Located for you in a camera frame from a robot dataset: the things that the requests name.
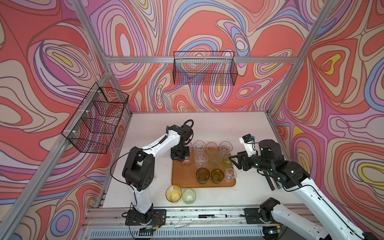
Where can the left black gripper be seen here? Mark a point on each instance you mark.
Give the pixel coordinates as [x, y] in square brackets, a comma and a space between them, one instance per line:
[174, 157]

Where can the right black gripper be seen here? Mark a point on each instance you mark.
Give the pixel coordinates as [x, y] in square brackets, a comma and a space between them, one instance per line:
[243, 157]

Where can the light green ribbed glass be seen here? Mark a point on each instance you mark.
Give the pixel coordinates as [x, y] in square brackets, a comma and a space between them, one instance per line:
[226, 162]

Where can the pink glass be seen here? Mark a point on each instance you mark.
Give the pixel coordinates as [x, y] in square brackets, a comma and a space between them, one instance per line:
[187, 162]

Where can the small clear glass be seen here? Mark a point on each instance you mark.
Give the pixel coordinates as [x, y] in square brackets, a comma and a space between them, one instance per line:
[230, 175]

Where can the clear ribbed glass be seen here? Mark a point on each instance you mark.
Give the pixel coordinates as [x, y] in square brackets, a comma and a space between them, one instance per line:
[225, 148]

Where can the frosted pale green tumbler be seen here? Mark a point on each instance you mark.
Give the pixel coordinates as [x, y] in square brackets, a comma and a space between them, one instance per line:
[215, 159]

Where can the frosted pink tumbler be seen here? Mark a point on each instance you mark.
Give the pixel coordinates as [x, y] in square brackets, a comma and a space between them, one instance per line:
[211, 147]

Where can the dark olive glass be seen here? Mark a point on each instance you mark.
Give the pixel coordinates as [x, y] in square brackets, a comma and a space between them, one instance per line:
[203, 175]

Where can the yellow glass front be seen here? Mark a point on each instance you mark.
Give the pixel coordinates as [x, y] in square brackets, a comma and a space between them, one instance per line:
[174, 194]

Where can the light green glass front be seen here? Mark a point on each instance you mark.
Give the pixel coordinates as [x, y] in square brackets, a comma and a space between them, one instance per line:
[189, 196]

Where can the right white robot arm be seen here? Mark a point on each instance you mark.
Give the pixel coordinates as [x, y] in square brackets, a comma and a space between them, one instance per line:
[267, 158]

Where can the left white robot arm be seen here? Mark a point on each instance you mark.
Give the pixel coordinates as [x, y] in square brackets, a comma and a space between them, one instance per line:
[139, 169]

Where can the orange rectangular tray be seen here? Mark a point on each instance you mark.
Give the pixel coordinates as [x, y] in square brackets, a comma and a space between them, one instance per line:
[185, 177]

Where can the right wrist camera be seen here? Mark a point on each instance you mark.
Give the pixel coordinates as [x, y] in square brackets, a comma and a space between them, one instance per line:
[248, 141]

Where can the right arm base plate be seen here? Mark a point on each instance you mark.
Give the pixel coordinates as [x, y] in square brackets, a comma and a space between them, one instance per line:
[259, 216]

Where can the black pen on rail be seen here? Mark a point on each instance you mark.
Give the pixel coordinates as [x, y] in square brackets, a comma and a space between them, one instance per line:
[212, 216]

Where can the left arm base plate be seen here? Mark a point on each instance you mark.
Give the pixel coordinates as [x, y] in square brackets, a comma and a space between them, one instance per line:
[156, 217]

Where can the back black wire basket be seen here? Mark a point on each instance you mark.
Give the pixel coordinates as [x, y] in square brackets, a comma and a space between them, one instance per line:
[204, 68]

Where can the black wire basket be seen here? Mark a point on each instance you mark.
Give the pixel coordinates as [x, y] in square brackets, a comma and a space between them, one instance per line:
[204, 68]
[100, 114]

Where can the left black wire basket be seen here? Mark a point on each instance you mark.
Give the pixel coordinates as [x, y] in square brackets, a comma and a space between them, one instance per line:
[100, 114]

